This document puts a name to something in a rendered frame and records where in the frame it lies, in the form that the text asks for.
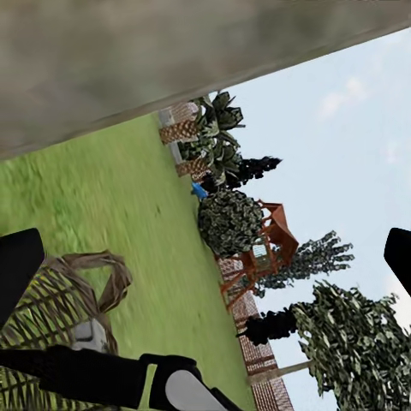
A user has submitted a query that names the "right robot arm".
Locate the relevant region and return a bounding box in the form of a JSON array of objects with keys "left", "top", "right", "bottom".
[{"left": 0, "top": 318, "right": 241, "bottom": 411}]

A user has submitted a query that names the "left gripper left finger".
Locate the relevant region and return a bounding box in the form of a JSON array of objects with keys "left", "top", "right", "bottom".
[{"left": 0, "top": 228, "right": 45, "bottom": 329}]

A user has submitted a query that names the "wicker basket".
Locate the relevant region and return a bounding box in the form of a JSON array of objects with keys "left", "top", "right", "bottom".
[{"left": 0, "top": 251, "right": 133, "bottom": 411}]

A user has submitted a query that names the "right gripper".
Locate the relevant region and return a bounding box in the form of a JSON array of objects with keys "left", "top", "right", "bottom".
[{"left": 0, "top": 342, "right": 119, "bottom": 405}]

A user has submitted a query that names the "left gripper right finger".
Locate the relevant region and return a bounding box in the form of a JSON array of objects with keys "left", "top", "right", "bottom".
[{"left": 384, "top": 228, "right": 411, "bottom": 296}]

